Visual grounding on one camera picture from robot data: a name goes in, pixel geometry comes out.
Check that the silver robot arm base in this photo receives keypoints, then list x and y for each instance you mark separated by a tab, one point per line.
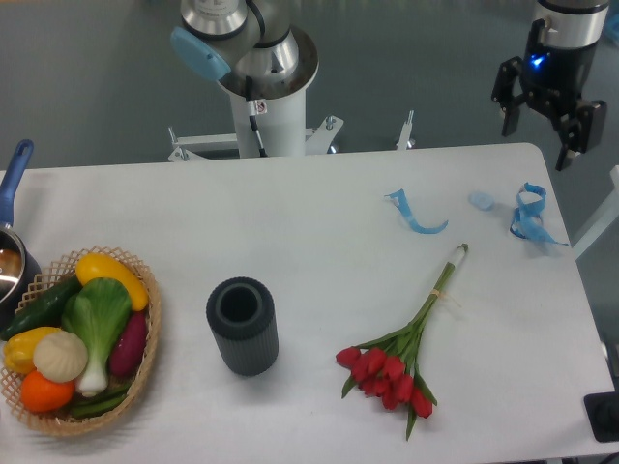
250	48

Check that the white frame at right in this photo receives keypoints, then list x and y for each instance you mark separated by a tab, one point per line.
594	227

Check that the yellow bell pepper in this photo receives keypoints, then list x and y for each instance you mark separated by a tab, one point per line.
19	349

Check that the green bok choy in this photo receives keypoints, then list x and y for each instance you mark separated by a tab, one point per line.
97	314

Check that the tangled blue ribbon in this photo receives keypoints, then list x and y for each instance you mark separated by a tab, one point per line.
527	222

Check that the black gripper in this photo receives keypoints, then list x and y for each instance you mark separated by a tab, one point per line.
551	81

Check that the green bean pods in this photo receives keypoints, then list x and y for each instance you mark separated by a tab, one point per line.
99	404

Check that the dark grey ribbed vase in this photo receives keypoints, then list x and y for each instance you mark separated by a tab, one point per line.
241	315

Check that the black device at edge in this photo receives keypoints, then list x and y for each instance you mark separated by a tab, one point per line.
602	413

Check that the woven wicker basket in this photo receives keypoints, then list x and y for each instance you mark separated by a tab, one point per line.
86	265

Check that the purple sweet potato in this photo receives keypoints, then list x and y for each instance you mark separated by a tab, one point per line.
127	354

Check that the blue handled saucepan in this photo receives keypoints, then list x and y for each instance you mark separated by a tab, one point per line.
18	266

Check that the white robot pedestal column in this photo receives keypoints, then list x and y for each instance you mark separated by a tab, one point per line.
278	126

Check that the curled blue ribbon strip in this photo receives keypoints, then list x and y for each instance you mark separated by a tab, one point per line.
400	201

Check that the white metal base frame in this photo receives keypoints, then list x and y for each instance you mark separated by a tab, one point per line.
318	141

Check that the red tulip bouquet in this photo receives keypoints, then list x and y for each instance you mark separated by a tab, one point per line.
388	368

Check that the cream garlic bulb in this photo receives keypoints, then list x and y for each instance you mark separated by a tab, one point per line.
60	357

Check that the dark green cucumber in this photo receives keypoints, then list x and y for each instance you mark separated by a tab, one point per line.
44	311

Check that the orange fruit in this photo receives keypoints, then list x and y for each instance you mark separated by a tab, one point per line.
40	395

